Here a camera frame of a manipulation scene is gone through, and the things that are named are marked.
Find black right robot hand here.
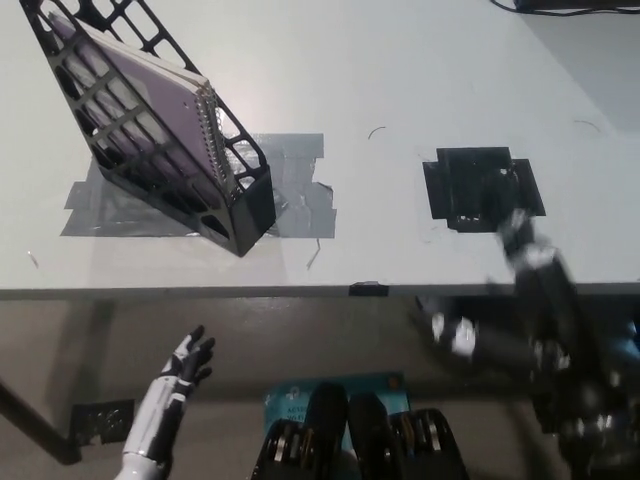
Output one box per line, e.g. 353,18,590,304
477,167,557,267

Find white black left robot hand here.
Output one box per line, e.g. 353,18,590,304
123,324,217,462

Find purple spiral notebook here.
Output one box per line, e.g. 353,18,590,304
49,12,226,211

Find black desk leg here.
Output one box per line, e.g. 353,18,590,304
0,379,84,464

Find black mesh magazine shelf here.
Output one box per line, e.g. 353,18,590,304
19,0,279,259

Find large black tape patch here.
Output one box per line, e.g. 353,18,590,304
422,146,547,234

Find teal cardboard box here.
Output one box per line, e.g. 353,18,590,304
263,370,414,436

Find small black tape strip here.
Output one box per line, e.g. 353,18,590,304
348,281,390,297

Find grey tape patch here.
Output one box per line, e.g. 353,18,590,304
59,132,339,239

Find black cables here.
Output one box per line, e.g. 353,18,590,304
487,0,640,16

